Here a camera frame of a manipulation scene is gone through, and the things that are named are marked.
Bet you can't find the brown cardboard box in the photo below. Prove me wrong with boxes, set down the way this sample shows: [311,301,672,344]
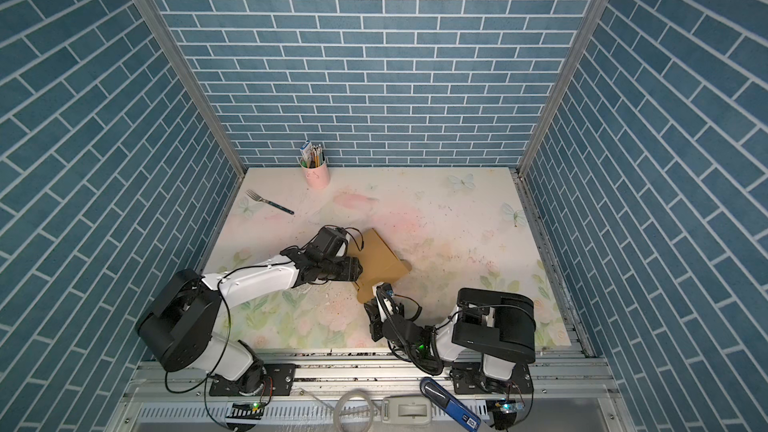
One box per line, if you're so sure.
[347,229,412,304]

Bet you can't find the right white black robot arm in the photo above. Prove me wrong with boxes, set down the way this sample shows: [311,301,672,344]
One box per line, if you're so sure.
[364,283,537,398]

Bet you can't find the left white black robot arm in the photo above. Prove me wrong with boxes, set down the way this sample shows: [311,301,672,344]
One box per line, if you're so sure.
[136,225,364,395]

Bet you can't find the pink pen holder bucket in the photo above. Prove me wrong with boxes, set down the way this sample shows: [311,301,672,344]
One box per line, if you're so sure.
[302,162,330,190]

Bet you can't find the grey white plastic device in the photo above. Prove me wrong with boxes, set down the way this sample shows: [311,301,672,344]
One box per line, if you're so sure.
[381,395,433,426]

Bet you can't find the pens in bucket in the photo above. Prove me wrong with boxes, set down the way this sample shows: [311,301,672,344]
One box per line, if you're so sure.
[299,141,325,169]

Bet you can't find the blue handheld tool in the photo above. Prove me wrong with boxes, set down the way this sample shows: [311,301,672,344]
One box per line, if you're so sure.
[419,377,481,432]

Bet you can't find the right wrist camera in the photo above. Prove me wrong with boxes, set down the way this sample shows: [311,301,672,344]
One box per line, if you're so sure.
[373,282,398,315]

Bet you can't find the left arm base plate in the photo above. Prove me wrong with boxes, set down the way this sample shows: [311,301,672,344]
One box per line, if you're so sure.
[208,363,297,397]

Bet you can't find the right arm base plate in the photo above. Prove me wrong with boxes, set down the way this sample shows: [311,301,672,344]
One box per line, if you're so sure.
[449,362,534,395]

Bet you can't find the white cable coil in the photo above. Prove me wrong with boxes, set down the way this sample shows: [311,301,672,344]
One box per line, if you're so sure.
[331,388,379,432]

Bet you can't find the metal fork teal handle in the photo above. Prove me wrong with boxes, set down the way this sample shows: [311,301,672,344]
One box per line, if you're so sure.
[246,189,295,215]

